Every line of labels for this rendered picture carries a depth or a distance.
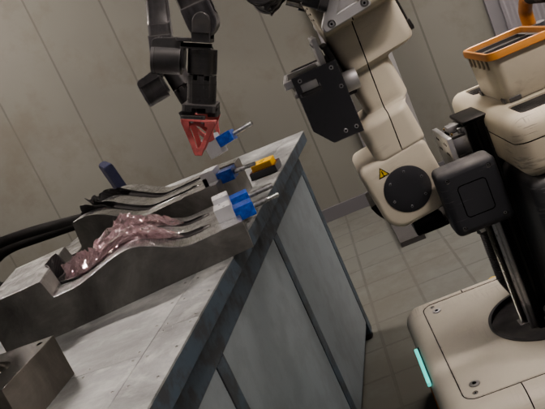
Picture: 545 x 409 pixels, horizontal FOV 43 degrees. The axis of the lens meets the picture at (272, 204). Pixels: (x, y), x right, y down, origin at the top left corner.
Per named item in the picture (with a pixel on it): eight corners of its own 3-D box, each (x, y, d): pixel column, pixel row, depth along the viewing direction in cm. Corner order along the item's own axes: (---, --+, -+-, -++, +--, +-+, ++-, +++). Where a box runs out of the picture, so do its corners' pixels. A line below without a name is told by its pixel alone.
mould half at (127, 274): (243, 217, 155) (223, 174, 153) (254, 247, 130) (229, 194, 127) (39, 311, 154) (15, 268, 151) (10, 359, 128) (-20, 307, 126)
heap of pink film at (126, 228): (185, 219, 150) (169, 187, 148) (184, 238, 133) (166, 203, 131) (75, 269, 149) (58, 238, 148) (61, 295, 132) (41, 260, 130)
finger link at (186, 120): (179, 157, 133) (180, 108, 130) (184, 150, 140) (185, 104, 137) (214, 158, 133) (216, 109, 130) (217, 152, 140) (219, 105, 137)
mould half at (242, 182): (252, 187, 183) (231, 141, 180) (232, 218, 159) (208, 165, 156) (95, 248, 196) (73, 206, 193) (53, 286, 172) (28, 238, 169)
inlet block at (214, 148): (259, 131, 173) (248, 112, 172) (255, 133, 168) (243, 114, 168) (216, 157, 176) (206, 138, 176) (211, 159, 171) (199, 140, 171)
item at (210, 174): (262, 170, 164) (253, 150, 163) (258, 176, 159) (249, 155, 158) (213, 189, 167) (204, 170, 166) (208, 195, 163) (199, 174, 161)
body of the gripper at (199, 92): (181, 114, 131) (182, 75, 129) (188, 108, 141) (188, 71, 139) (215, 116, 131) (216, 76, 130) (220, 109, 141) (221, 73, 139)
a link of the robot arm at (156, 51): (210, 11, 127) (215, 13, 135) (148, 8, 127) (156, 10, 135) (208, 78, 130) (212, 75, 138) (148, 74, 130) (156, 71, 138)
